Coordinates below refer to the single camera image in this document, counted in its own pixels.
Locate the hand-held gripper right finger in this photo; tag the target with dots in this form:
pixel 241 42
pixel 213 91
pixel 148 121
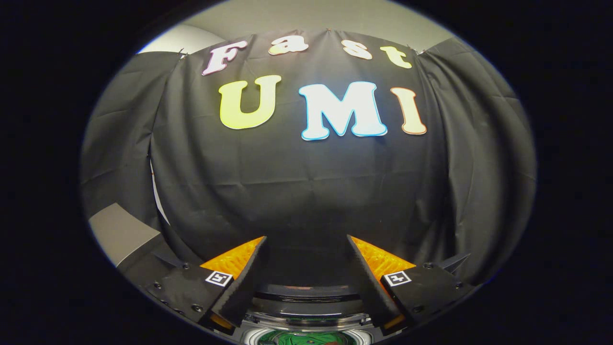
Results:
pixel 366 282

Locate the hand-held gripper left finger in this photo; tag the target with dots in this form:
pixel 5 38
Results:
pixel 246 282

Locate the grey washing machine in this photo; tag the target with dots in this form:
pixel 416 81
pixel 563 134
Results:
pixel 306 309

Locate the green polo shirt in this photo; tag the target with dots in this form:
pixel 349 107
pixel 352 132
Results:
pixel 301 339

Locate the black backdrop cloth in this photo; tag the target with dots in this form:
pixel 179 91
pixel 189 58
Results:
pixel 306 191

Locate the grey cabinet box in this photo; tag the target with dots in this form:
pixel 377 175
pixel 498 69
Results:
pixel 122 232

